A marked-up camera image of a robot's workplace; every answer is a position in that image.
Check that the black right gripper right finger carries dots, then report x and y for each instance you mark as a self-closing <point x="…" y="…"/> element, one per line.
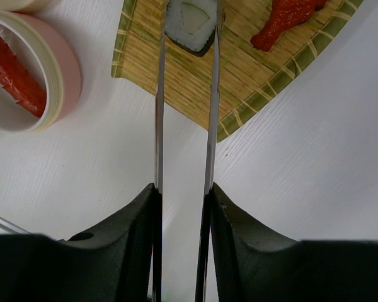
<point x="255" y="263"/>

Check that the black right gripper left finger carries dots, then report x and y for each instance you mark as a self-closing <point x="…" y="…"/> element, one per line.
<point x="118" y="259"/>

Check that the red toy sausage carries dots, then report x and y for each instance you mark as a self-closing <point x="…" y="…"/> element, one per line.
<point x="18" y="82"/>

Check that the green sushi roll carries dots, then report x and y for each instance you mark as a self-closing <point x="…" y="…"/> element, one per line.
<point x="190" y="24"/>

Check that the pink lunch box bowl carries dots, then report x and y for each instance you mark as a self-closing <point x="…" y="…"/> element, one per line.
<point x="48" y="58"/>

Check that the yellow lunch box bowl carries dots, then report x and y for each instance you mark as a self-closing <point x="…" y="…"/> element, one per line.
<point x="29" y="7"/>

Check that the bamboo serving tray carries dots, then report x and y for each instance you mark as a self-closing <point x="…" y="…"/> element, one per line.
<point x="249" y="78"/>

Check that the aluminium mounting rail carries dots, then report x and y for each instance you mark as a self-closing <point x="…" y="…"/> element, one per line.
<point x="8" y="228"/>

